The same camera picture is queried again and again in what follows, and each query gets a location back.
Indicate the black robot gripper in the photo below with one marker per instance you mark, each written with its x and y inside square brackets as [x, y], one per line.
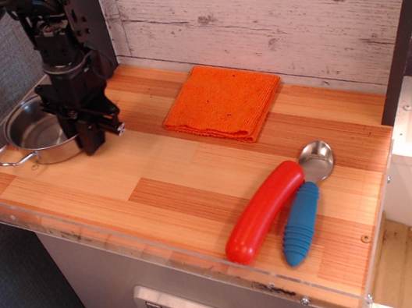
[77, 98]

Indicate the stainless steel pot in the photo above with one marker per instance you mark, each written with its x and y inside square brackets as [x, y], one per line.
[38, 134]

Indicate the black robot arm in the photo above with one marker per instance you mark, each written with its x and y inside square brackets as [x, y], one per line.
[51, 32]

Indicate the orange folded cloth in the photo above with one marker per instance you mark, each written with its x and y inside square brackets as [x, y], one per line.
[225, 103]

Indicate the clear acrylic edge guard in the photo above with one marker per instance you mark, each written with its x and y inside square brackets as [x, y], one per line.
[302, 291]

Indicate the grey toy fridge cabinet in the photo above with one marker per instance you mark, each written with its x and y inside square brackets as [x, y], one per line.
[103, 279]

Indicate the red plastic sausage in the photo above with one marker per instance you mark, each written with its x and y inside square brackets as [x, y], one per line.
[256, 219]

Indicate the dark left shelf post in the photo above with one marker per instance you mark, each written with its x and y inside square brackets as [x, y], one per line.
[91, 30]

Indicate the dark shelf post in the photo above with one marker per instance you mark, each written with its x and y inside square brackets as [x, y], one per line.
[91, 30]
[399, 60]

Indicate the blue handled metal spoon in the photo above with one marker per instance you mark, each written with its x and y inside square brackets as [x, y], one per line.
[317, 161]

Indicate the dark right shelf post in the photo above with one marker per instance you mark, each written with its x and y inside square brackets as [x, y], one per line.
[399, 60]

